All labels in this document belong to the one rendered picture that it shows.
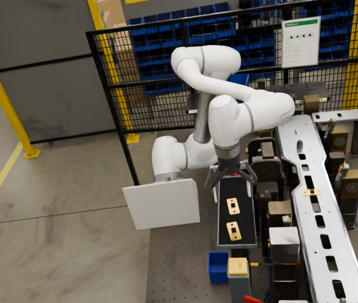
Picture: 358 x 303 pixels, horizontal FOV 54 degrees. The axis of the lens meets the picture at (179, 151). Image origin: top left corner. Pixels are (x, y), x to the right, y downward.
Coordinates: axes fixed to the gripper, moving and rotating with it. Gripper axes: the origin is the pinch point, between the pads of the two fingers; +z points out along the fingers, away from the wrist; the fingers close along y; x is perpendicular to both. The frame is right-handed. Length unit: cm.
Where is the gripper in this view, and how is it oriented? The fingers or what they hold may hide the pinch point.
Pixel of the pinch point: (232, 194)
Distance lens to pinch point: 137.6
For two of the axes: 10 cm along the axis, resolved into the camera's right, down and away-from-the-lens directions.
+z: 1.7, 7.9, 5.9
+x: 0.6, 5.9, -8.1
